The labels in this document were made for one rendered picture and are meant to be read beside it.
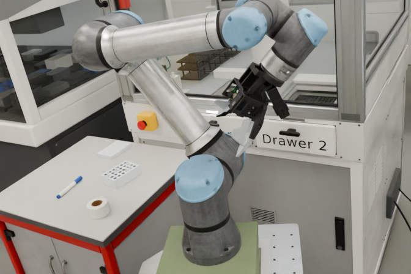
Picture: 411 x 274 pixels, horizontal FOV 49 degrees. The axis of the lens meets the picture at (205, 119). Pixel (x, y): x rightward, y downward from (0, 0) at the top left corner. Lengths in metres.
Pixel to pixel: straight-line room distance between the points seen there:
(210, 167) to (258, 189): 0.79
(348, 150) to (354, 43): 0.37
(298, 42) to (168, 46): 0.27
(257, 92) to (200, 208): 0.30
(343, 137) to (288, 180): 0.30
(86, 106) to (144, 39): 1.39
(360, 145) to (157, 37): 0.87
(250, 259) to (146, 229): 0.62
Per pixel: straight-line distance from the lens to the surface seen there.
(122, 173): 1.73
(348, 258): 1.88
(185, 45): 0.91
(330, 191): 1.71
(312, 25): 0.97
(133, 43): 0.96
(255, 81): 1.01
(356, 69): 1.47
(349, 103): 1.51
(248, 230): 1.22
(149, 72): 1.13
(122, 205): 1.61
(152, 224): 1.69
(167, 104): 1.13
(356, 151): 1.58
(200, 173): 1.05
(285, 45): 0.98
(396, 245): 2.52
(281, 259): 1.28
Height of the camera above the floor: 1.62
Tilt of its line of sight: 24 degrees down
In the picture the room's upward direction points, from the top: 9 degrees counter-clockwise
